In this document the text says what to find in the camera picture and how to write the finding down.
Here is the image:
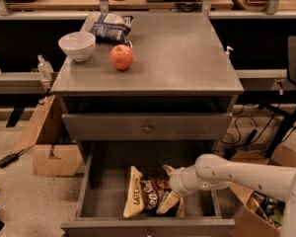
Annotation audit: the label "clear plastic bottle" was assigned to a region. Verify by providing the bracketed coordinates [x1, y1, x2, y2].
[37, 54, 53, 80]

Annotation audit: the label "red apple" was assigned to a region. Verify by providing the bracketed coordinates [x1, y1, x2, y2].
[110, 44, 134, 70]

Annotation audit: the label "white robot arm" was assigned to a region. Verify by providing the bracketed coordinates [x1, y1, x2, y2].
[163, 154, 296, 237]

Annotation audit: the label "blue chip bag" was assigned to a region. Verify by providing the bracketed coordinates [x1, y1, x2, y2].
[91, 13, 133, 44]

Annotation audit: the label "cardboard box with snacks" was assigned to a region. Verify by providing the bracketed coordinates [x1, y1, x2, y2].
[228, 145, 296, 237]

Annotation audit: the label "open grey middle drawer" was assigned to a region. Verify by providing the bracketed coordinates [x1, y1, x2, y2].
[61, 141, 235, 237]

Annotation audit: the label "closed grey top drawer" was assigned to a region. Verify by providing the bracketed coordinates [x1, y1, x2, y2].
[62, 114, 232, 141]

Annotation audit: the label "black power adapter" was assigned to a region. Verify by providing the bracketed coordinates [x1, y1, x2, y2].
[0, 153, 19, 168]

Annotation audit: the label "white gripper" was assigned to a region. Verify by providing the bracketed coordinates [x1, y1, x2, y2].
[156, 164, 205, 215]

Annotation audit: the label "white ceramic bowl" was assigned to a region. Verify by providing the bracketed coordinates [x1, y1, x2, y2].
[58, 32, 96, 61]

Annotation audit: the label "black cables on floor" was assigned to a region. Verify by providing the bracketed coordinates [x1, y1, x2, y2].
[219, 104, 296, 160]

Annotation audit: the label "grey drawer cabinet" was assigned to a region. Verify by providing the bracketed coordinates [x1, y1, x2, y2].
[50, 12, 245, 237]

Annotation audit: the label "small white pump bottle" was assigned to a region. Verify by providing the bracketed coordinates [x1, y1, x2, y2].
[225, 45, 234, 57]

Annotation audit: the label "brown Late July chip bag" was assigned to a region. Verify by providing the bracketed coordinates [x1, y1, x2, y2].
[123, 166, 185, 218]

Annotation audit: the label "cardboard box left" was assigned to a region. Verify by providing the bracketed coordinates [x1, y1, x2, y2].
[14, 96, 83, 177]

